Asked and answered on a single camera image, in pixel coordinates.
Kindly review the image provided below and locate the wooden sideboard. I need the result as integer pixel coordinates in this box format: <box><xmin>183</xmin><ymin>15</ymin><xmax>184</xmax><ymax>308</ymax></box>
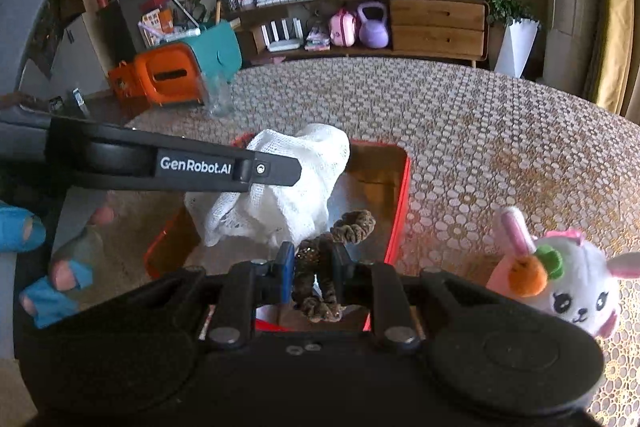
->
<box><xmin>227</xmin><ymin>0</ymin><xmax>491</xmax><ymax>68</ymax></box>

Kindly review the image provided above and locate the yellow curtain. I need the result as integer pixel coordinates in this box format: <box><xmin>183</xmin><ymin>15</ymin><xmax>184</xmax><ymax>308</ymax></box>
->
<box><xmin>585</xmin><ymin>0</ymin><xmax>640</xmax><ymax>118</ymax></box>

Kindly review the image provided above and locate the red tin box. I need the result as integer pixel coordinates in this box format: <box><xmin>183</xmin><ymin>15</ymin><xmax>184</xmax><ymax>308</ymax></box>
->
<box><xmin>144</xmin><ymin>133</ymin><xmax>412</xmax><ymax>333</ymax></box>

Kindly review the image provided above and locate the pink toy backpack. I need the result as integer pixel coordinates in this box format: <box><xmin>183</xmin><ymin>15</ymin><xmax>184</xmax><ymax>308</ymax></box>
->
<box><xmin>328</xmin><ymin>8</ymin><xmax>358</xmax><ymax>46</ymax></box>

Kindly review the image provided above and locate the small stack of books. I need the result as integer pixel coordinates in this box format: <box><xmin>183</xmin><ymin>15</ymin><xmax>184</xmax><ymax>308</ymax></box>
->
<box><xmin>305</xmin><ymin>27</ymin><xmax>332</xmax><ymax>52</ymax></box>

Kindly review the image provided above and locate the drinking glass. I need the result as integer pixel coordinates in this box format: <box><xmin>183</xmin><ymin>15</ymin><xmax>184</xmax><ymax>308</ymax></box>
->
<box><xmin>202</xmin><ymin>74</ymin><xmax>236</xmax><ymax>118</ymax></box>

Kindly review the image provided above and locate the white gauze cloth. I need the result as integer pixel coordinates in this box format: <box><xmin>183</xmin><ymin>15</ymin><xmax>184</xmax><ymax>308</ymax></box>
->
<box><xmin>184</xmin><ymin>123</ymin><xmax>351</xmax><ymax>248</ymax></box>

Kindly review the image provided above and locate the brown scrunchie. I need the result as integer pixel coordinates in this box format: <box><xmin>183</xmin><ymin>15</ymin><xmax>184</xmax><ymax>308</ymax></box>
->
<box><xmin>291</xmin><ymin>209</ymin><xmax>377</xmax><ymax>324</ymax></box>

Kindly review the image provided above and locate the white router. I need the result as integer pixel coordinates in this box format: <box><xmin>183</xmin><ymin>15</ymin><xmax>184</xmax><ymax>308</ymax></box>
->
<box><xmin>257</xmin><ymin>18</ymin><xmax>305</xmax><ymax>52</ymax></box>

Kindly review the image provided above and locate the purple kettlebell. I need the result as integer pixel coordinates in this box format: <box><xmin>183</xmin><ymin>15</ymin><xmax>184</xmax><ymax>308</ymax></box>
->
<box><xmin>356</xmin><ymin>2</ymin><xmax>390</xmax><ymax>48</ymax></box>

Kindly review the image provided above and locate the person's left hand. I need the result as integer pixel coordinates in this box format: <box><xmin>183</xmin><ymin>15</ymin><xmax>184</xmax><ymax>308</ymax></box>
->
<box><xmin>0</xmin><ymin>202</ymin><xmax>117</xmax><ymax>329</ymax></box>

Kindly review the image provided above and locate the orange teal storage box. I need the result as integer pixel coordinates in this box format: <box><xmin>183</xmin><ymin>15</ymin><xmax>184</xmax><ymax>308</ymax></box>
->
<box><xmin>107</xmin><ymin>21</ymin><xmax>241</xmax><ymax>108</ymax></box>

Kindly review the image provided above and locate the white brush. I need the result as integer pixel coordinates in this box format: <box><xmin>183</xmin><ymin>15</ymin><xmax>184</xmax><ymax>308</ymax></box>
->
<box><xmin>164</xmin><ymin>0</ymin><xmax>202</xmax><ymax>31</ymax></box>

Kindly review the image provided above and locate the white planter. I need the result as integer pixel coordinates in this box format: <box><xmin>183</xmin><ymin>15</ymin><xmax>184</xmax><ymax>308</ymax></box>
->
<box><xmin>494</xmin><ymin>18</ymin><xmax>541</xmax><ymax>78</ymax></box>

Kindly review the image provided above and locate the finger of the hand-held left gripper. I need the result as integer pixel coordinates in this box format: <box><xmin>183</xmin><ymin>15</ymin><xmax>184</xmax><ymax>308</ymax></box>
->
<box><xmin>241</xmin><ymin>152</ymin><xmax>303</xmax><ymax>190</ymax></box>

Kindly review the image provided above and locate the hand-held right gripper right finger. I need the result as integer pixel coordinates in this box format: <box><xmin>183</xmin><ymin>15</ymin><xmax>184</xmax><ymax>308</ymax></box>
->
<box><xmin>332</xmin><ymin>243</ymin><xmax>496</xmax><ymax>353</ymax></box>

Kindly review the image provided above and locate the white bunny plush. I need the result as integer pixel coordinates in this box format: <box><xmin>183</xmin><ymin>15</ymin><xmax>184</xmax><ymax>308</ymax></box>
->
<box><xmin>487</xmin><ymin>206</ymin><xmax>640</xmax><ymax>339</ymax></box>

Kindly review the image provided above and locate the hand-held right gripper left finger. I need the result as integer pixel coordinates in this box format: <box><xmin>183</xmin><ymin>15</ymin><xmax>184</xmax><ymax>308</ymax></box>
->
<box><xmin>150</xmin><ymin>242</ymin><xmax>296</xmax><ymax>352</ymax></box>

